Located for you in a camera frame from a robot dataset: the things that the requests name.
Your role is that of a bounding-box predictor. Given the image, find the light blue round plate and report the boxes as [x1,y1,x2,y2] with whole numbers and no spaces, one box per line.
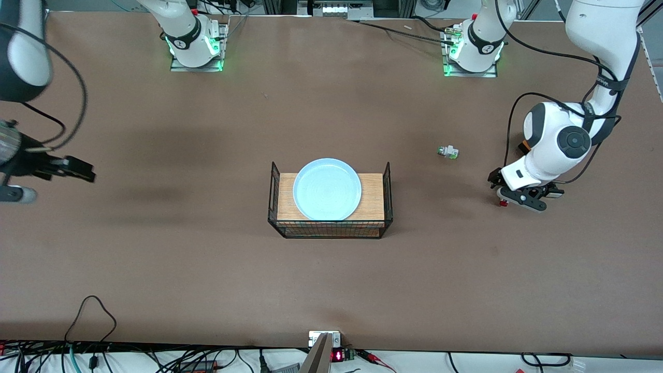
[293,158,362,221]

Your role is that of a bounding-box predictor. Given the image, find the light wooden board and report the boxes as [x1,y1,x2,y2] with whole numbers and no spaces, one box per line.
[277,173,385,221]

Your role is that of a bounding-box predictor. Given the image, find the red clip test leads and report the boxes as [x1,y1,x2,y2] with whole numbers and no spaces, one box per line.
[357,350,397,373]

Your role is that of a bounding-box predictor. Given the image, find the grey device with white lights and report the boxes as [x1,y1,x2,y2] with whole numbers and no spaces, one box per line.
[298,0,373,19]

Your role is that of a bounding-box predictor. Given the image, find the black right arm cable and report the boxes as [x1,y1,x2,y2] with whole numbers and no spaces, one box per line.
[0,21,88,153]

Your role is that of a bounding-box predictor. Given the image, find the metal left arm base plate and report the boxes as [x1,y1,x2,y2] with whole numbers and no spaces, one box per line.
[443,23,499,78]

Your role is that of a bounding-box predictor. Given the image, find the looped thin black cable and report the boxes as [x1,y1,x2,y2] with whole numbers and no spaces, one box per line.
[65,295,117,343]

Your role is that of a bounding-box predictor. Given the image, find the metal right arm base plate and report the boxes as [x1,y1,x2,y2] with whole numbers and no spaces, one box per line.
[170,21,229,72]

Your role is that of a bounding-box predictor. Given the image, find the long black table cable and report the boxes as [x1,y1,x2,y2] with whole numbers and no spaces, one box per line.
[347,15,459,46]

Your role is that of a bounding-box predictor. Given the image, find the black wire basket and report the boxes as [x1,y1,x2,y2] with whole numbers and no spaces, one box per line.
[267,162,393,239]

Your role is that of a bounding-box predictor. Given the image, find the grey metal camera mount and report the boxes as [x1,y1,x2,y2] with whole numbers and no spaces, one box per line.
[299,331,342,373]

